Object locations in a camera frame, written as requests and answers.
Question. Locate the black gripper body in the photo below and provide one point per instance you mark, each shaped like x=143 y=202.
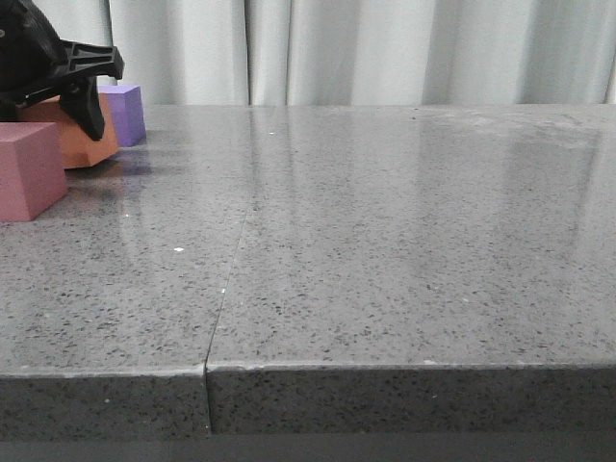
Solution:
x=36 y=64

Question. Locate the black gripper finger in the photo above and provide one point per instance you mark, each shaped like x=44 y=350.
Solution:
x=86 y=110
x=8 y=111

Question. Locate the orange foam cube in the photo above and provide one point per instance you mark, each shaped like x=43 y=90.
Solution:
x=78 y=149

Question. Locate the purple foam cube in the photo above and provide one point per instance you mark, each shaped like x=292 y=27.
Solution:
x=127 y=112

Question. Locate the pink foam cube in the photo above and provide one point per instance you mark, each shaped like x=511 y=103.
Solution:
x=32 y=169

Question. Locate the grey curtain backdrop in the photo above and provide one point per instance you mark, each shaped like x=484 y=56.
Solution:
x=354 y=52

